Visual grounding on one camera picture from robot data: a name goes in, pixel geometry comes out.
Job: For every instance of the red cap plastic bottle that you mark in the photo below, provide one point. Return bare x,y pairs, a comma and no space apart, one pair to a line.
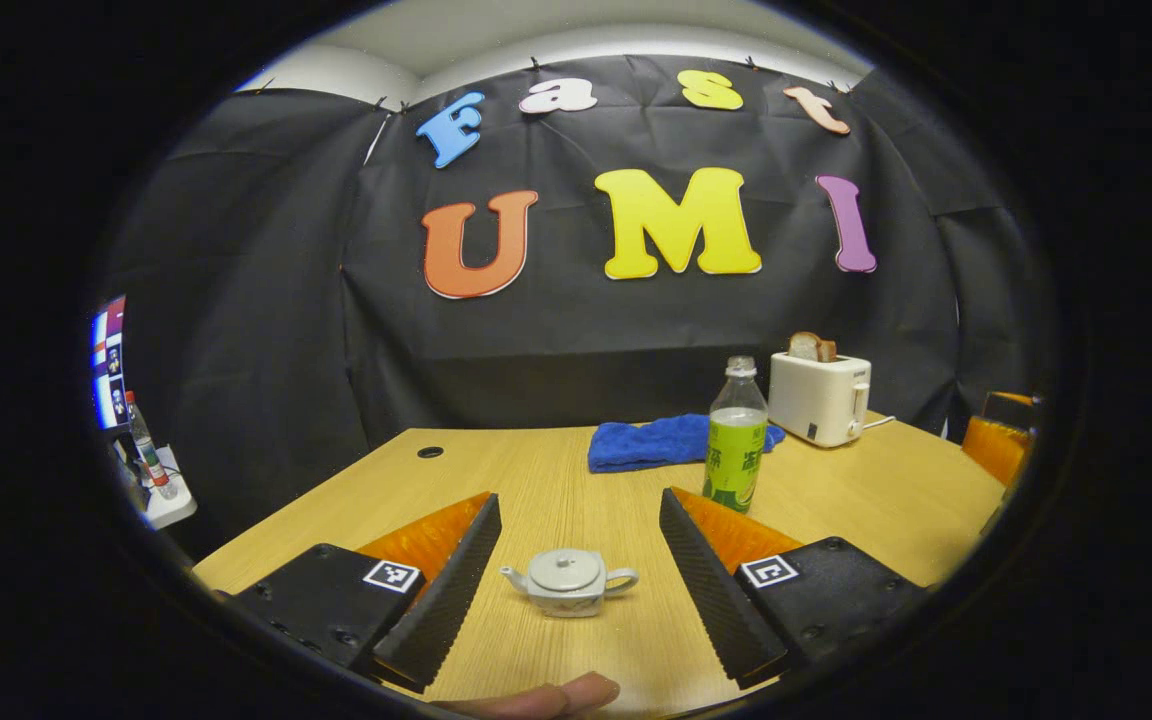
146,450

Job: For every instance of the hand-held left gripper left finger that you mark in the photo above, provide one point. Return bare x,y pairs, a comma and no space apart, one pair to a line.
451,590

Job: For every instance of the green label water bottle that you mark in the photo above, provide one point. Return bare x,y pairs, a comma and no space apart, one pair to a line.
734,460

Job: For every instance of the black backdrop cloth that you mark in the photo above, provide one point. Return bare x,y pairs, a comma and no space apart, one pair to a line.
336,300

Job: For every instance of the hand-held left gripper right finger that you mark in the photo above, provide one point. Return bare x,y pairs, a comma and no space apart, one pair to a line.
706,590

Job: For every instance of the white teacup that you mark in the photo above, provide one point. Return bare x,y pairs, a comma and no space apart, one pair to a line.
566,603

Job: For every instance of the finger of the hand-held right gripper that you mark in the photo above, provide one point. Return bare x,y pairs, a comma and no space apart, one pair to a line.
1016,412
996,450

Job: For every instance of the white side table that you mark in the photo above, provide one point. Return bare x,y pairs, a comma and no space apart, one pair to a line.
171,505

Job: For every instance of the white toaster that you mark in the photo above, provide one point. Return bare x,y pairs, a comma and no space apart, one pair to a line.
816,400

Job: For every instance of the bread slice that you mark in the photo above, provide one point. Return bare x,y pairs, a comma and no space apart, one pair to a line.
809,347

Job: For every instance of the computer monitor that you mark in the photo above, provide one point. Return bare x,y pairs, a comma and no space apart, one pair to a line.
111,365

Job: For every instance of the blue towel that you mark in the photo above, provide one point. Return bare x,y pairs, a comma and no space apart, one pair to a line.
656,443

